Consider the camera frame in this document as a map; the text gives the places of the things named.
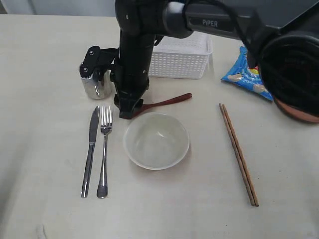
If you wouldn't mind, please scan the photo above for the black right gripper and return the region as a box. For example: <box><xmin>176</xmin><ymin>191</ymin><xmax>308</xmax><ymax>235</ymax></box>
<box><xmin>113</xmin><ymin>32</ymin><xmax>155</xmax><ymax>119</ymax></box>

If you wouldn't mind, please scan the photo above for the brown wooden spoon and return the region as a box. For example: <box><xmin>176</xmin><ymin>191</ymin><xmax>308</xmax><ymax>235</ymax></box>
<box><xmin>133</xmin><ymin>93</ymin><xmax>192</xmax><ymax>117</ymax></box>

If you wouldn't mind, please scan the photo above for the silver metal fork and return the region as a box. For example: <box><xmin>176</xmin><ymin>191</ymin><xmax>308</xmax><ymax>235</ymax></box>
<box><xmin>97</xmin><ymin>106</ymin><xmax>113</xmax><ymax>199</ymax></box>

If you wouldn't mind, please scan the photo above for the silver foil packet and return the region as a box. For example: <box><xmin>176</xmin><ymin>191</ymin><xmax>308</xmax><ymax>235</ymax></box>
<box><xmin>81</xmin><ymin>70</ymin><xmax>112</xmax><ymax>100</ymax></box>

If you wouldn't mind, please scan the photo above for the silver metal table knife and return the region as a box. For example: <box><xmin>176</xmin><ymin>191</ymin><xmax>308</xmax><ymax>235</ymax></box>
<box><xmin>81</xmin><ymin>106</ymin><xmax>100</xmax><ymax>198</ymax></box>

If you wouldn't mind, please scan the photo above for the white speckled ceramic bowl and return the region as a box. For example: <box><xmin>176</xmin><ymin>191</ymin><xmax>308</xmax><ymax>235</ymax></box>
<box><xmin>123</xmin><ymin>112</ymin><xmax>190</xmax><ymax>170</ymax></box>

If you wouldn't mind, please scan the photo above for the white plastic lattice basket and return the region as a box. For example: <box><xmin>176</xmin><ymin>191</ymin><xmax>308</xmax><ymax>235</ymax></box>
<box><xmin>149</xmin><ymin>32</ymin><xmax>212</xmax><ymax>79</ymax></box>

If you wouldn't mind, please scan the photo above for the blue potato chips bag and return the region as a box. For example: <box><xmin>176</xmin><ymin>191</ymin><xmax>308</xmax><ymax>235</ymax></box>
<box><xmin>221</xmin><ymin>46</ymin><xmax>273</xmax><ymax>101</ymax></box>

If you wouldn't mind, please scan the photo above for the brown wooden chopstick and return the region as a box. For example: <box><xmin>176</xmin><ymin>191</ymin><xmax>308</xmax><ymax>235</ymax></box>
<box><xmin>223</xmin><ymin>104</ymin><xmax>260</xmax><ymax>207</ymax></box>
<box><xmin>219</xmin><ymin>103</ymin><xmax>256</xmax><ymax>206</ymax></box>

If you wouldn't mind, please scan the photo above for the dark brown round plate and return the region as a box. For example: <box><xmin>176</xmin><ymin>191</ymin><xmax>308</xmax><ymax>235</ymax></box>
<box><xmin>274</xmin><ymin>98</ymin><xmax>319</xmax><ymax>123</ymax></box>

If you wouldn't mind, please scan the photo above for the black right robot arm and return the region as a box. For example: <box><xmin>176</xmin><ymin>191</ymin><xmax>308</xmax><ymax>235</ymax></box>
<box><xmin>114</xmin><ymin>0</ymin><xmax>319</xmax><ymax>119</ymax></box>

